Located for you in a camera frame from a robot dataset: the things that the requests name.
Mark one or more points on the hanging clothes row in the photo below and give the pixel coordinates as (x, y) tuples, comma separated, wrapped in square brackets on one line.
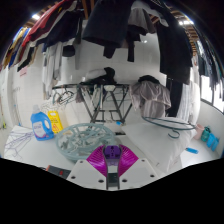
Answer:
[(106, 23)]

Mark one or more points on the black folding drying rack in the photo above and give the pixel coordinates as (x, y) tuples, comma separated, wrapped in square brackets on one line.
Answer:
[(100, 100)]

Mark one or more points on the white pillow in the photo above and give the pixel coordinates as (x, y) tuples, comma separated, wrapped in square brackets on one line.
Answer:
[(156, 143)]

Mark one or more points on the grey garment on rack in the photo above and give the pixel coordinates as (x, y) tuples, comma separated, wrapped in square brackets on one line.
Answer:
[(150, 96)]

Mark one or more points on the blue bucket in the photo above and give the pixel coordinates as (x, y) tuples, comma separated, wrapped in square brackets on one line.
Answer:
[(210, 140), (216, 144)]

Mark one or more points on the pale teal round peg hanger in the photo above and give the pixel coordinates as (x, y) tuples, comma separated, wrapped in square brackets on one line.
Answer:
[(71, 148)]

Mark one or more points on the blue detergent bottle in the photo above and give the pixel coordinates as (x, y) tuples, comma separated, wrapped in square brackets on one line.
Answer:
[(40, 126)]

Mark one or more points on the black and white garment pile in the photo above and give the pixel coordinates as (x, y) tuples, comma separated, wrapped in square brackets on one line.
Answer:
[(100, 75)]

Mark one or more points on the dark teal clothes hanger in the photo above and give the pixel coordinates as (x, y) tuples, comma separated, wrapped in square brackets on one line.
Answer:
[(173, 126)]

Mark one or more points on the small blue brush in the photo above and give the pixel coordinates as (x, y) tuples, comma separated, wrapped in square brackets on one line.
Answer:
[(192, 150)]

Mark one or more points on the ceiling light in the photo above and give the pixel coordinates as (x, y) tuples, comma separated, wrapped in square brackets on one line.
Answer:
[(35, 16)]

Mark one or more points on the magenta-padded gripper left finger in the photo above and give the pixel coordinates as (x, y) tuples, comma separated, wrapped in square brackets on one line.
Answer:
[(81, 171)]

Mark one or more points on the yellow floor sign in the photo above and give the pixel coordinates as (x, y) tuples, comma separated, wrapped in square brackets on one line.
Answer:
[(56, 121)]

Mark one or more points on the purple charger block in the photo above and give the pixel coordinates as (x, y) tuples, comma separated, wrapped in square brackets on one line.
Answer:
[(112, 154)]

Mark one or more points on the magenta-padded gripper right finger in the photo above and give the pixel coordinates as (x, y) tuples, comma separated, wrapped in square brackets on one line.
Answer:
[(141, 170)]

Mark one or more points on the pink bucket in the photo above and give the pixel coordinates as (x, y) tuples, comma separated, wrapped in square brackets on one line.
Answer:
[(199, 131)]

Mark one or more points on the teal bucket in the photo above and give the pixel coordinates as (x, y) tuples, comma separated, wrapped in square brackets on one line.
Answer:
[(205, 135)]

